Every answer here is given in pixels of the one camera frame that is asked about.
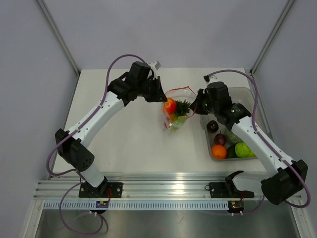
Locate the left aluminium frame post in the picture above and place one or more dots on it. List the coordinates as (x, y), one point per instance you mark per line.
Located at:
(49, 19)

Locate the red chili pepper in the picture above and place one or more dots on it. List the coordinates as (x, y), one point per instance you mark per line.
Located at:
(167, 122)

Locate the plastic pineapple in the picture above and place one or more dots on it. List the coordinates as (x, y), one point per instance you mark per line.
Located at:
(181, 110)

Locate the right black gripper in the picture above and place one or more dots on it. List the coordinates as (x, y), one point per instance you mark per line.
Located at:
(196, 106)

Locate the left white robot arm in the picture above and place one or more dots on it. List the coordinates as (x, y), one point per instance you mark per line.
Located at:
(72, 145)

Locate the dark red apple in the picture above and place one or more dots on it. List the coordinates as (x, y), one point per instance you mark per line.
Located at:
(220, 139)

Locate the aluminium mounting rail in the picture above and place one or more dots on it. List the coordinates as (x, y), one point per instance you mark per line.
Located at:
(136, 186)

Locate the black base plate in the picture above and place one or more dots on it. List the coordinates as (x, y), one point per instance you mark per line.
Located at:
(109, 189)
(226, 190)

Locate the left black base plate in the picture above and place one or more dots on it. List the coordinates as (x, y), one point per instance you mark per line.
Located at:
(109, 189)

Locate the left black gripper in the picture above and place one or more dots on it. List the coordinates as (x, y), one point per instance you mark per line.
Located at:
(159, 95)

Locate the aluminium frame post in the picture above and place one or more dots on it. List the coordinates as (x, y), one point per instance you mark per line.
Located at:
(49, 19)
(272, 35)

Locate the red tomato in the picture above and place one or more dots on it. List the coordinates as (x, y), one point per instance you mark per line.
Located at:
(169, 106)

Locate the right aluminium frame post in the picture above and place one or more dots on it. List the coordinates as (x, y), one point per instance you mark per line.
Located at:
(272, 35)

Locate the orange fruit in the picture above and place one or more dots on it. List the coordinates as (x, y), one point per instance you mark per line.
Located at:
(218, 151)

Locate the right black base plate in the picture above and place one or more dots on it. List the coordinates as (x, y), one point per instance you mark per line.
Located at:
(226, 190)

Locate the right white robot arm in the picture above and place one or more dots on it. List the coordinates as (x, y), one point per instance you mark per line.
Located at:
(286, 176)

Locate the light green pear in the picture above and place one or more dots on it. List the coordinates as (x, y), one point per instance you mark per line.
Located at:
(251, 154)

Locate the green grape bunch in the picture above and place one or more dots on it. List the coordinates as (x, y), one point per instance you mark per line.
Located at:
(178, 123)

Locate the dark purple plum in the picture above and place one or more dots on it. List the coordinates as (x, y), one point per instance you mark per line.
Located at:
(212, 126)

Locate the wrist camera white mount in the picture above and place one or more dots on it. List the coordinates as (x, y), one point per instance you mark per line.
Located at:
(155, 66)
(210, 79)

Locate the green lime apple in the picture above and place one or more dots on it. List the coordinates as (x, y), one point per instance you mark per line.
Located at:
(242, 150)

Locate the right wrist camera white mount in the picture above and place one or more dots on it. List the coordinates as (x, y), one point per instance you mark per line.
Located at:
(210, 79)

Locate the white slotted cable duct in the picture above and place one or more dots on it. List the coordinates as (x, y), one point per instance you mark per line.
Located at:
(137, 205)

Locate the clear orange zip top bag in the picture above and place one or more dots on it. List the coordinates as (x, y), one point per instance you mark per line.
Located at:
(182, 93)

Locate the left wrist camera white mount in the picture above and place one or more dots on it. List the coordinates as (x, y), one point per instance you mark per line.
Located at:
(155, 66)

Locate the green netted melon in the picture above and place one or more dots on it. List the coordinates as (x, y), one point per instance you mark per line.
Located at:
(231, 137)

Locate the clear plastic food bin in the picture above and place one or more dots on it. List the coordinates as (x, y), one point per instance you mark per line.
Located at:
(240, 95)

